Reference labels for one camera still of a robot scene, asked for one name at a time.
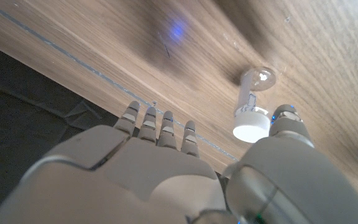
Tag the clear medicine bottle white cap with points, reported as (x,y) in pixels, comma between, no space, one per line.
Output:
(250,124)

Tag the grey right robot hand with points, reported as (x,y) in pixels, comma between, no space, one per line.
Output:
(141,186)

